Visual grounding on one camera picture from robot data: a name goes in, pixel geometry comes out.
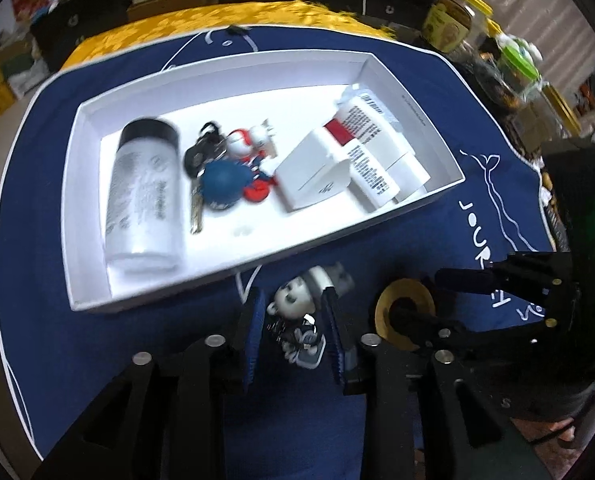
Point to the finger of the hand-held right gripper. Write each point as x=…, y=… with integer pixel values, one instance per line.
x=427, y=327
x=477, y=280

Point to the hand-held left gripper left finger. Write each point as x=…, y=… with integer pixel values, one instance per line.
x=252, y=335

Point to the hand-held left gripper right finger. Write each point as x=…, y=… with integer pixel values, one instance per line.
x=335, y=340

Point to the round wooden coaster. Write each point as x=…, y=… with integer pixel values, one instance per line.
x=385, y=320

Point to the large white tube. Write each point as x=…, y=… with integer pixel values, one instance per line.
x=377, y=180

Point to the white triangular case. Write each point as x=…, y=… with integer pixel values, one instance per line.
x=312, y=175

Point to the silver bottle with black cap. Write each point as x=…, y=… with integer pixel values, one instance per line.
x=142, y=200

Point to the white red cat figure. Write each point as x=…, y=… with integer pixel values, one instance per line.
x=247, y=140

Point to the white tube with red cap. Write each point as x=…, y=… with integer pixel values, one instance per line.
x=340, y=132

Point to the clear bottle with white cap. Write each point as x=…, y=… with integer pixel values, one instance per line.
x=365, y=112

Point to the white cardboard box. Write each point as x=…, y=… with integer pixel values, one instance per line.
x=257, y=95

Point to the rectangular jar with yellow lid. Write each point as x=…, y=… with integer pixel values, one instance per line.
x=552, y=120

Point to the jar with green lid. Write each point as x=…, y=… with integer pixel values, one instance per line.
x=517, y=65

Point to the small jar with yellow lid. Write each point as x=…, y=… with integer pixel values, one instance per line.
x=493, y=29

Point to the large jar with yellow lid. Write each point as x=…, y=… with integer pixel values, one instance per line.
x=452, y=22

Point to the navy blue tablecloth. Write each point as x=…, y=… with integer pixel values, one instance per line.
x=32, y=185

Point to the small black clip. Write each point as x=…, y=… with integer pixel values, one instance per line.
x=237, y=30

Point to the yellow floral cloth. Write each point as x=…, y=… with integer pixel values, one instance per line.
x=202, y=15

